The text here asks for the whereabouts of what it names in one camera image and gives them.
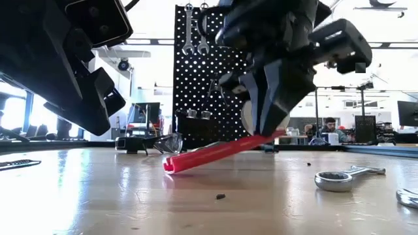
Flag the white box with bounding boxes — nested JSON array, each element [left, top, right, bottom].
[[321, 132, 340, 146]]

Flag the black aluminium table frame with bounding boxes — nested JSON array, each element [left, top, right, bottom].
[[0, 139, 347, 153]]

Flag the black metal stand frame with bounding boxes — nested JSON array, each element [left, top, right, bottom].
[[313, 85, 366, 142]]

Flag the blue board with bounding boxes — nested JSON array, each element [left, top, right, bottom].
[[342, 144, 418, 159]]

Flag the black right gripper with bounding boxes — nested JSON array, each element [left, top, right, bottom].
[[215, 0, 331, 138]]

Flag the white tape roll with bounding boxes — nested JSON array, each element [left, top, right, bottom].
[[240, 100, 291, 136]]

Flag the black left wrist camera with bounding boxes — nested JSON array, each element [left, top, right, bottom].
[[63, 0, 134, 48]]

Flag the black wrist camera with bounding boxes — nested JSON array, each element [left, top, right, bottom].
[[63, 0, 134, 48], [308, 18, 374, 75]]

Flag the small black perforated panel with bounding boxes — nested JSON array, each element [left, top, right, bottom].
[[354, 114, 378, 144]]

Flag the dark building column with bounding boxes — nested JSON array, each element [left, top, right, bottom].
[[56, 117, 74, 140]]

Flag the black computer monitor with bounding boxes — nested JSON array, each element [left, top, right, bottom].
[[396, 100, 418, 128], [130, 101, 162, 125]]

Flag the small black pegboard shelf bin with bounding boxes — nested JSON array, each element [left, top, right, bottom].
[[175, 110, 215, 149]]

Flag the black perforated pegboard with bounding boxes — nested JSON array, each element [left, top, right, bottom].
[[172, 3, 262, 148]]

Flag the long ceiling light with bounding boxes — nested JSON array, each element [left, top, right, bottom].
[[125, 39, 174, 46], [368, 42, 418, 49]]

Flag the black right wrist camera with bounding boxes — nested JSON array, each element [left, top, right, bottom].
[[308, 18, 374, 75]]

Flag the clear safety glasses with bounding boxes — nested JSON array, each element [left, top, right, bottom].
[[143, 132, 184, 155]]

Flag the wire pegboard tool bracket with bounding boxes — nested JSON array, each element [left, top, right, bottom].
[[207, 78, 226, 105]]

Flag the black ceiling camera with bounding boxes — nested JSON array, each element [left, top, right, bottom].
[[117, 57, 132, 72]]

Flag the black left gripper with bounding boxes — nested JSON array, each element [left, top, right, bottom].
[[0, 0, 116, 137]]

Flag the red utility knife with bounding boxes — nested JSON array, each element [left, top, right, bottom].
[[163, 129, 287, 175]]

